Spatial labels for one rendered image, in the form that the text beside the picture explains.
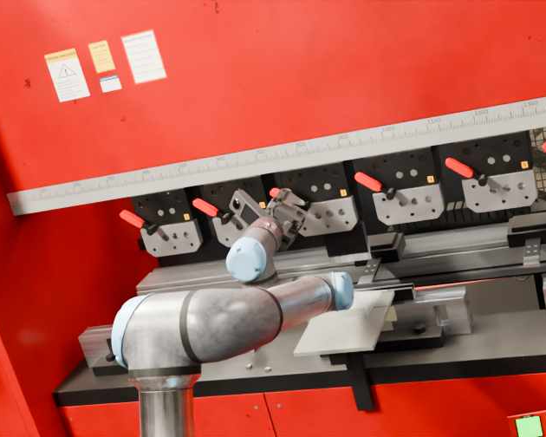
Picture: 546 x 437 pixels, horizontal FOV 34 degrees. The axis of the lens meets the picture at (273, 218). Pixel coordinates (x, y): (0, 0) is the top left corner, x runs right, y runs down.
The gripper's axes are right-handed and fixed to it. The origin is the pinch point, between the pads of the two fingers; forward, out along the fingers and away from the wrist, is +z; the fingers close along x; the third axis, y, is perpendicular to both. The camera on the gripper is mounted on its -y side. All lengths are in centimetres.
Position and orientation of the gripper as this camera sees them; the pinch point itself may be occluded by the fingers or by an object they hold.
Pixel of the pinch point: (283, 196)
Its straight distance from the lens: 201.7
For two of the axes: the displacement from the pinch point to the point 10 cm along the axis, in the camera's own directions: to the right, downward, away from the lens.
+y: 8.8, 4.6, -1.0
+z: 2.9, -3.7, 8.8
